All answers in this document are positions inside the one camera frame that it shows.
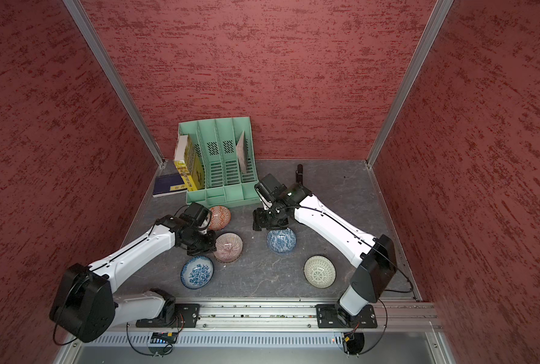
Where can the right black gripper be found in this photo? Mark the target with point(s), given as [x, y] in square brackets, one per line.
[261, 220]

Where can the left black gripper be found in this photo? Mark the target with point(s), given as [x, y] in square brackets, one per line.
[208, 248]

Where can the pink brown striped bowl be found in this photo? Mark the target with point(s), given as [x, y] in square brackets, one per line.
[229, 247]

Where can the orange patterned bowl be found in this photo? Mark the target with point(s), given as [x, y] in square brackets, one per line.
[220, 218]

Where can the white green lattice bowl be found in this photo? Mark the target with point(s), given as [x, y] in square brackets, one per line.
[320, 272]

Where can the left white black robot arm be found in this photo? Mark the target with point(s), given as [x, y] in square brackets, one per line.
[86, 304]

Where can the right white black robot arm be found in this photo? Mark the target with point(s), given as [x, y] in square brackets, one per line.
[374, 259]

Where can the blue swirl pattern bowl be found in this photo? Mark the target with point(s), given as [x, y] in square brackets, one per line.
[281, 241]

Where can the blue floral rimmed bowl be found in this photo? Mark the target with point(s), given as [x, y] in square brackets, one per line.
[197, 272]

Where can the dark blue book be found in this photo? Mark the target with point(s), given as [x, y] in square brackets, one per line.
[168, 184]

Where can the thin book in organizer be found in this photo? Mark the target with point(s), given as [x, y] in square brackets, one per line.
[241, 153]

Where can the yellow book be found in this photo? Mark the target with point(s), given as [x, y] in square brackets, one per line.
[188, 164]

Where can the green plastic file organizer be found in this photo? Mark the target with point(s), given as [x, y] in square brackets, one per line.
[215, 141]

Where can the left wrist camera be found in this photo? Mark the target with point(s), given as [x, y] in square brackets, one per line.
[197, 216]

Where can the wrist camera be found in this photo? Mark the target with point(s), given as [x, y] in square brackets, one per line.
[197, 216]
[269, 189]

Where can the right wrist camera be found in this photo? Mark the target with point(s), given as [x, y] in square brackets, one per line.
[269, 189]

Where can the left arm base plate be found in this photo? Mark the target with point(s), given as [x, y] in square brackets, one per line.
[175, 315]

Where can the aluminium mounting rail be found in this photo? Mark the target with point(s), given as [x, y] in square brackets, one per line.
[299, 315]

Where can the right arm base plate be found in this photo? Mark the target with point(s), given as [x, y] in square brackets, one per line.
[331, 316]

